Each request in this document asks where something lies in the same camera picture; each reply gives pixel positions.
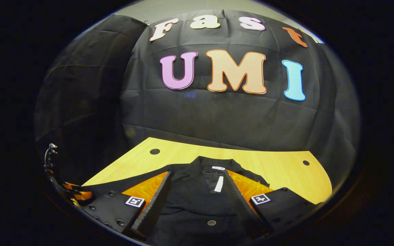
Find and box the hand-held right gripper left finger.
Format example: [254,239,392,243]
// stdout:
[81,171,172,240]

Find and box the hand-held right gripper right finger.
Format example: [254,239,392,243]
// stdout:
[224,169,320,237]

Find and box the black button shirt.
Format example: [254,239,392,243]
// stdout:
[81,156,279,246]

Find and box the black backdrop cloth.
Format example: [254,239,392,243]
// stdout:
[34,9,360,192]

